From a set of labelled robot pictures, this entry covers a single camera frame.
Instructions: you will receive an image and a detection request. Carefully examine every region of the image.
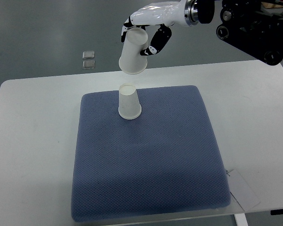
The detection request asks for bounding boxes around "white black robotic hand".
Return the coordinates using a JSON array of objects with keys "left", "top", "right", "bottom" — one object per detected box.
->
[{"left": 121, "top": 0, "right": 200, "bottom": 56}]

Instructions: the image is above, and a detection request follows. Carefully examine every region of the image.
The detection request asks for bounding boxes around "white paper cup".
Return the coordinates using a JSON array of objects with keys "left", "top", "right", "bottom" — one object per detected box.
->
[
  {"left": 119, "top": 28, "right": 148, "bottom": 74},
  {"left": 118, "top": 83, "right": 142, "bottom": 120}
]

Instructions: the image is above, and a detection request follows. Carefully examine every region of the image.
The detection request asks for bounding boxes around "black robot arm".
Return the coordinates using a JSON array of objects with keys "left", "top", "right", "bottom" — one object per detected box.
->
[{"left": 216, "top": 0, "right": 283, "bottom": 65}]

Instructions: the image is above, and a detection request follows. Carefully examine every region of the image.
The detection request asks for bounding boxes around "upper metal floor plate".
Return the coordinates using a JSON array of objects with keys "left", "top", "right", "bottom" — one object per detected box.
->
[{"left": 82, "top": 50, "right": 95, "bottom": 59}]

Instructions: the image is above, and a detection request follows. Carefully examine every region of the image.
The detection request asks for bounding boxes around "white paper cup on cushion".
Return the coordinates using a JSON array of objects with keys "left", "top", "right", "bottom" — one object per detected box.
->
[{"left": 118, "top": 83, "right": 142, "bottom": 120}]

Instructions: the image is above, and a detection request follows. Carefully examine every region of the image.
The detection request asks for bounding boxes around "blue textured cushion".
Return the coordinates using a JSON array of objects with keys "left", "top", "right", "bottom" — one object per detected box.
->
[{"left": 71, "top": 85, "right": 231, "bottom": 222}]

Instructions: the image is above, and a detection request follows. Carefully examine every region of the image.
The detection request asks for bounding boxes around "white paper tag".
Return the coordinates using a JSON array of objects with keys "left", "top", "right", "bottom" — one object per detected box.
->
[{"left": 227, "top": 170, "right": 260, "bottom": 211}]

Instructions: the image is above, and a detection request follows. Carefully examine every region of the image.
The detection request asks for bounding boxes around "white table leg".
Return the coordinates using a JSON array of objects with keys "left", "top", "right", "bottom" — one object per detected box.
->
[{"left": 234, "top": 213, "right": 248, "bottom": 226}]

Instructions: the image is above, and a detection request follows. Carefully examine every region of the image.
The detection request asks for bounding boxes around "black table control panel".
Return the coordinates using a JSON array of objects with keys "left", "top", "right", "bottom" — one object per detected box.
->
[{"left": 270, "top": 209, "right": 283, "bottom": 216}]

